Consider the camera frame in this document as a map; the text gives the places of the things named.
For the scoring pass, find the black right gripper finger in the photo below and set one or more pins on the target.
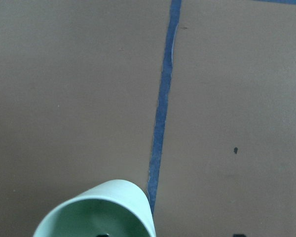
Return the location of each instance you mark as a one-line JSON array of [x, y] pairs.
[[239, 235]]

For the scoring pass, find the green plastic cup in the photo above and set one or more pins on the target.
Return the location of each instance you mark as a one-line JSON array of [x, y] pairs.
[[116, 208]]

